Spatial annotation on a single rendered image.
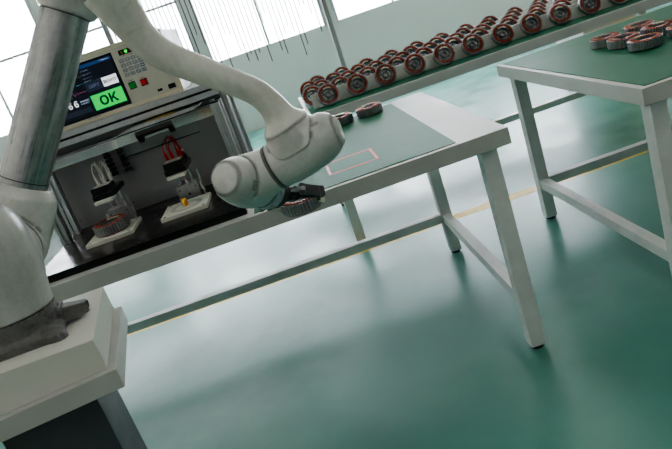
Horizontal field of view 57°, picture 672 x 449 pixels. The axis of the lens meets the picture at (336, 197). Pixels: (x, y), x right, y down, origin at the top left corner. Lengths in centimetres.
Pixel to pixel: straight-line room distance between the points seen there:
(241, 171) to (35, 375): 52
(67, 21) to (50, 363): 68
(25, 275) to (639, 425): 148
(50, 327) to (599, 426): 135
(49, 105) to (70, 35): 15
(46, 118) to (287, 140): 51
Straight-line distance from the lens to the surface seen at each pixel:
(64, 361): 123
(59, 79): 143
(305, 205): 159
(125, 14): 128
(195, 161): 225
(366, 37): 845
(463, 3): 876
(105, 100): 214
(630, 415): 188
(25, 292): 128
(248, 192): 128
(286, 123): 125
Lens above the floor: 122
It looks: 17 degrees down
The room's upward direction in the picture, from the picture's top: 19 degrees counter-clockwise
